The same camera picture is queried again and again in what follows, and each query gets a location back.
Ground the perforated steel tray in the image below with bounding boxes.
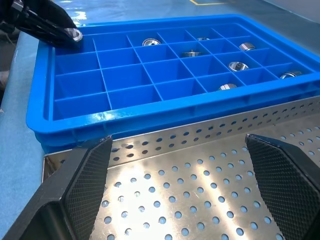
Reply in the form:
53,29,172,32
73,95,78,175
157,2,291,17
41,96,320,240

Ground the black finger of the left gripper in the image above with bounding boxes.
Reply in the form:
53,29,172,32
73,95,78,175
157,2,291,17
14,20,82,49
45,0,77,30

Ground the blue plastic compartment tray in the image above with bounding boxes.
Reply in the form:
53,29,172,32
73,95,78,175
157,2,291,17
25,14,320,154

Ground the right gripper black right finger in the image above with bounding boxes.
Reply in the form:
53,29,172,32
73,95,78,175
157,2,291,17
245,133,320,240

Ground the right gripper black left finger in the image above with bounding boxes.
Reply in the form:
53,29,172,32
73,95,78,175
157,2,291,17
0,136,114,240

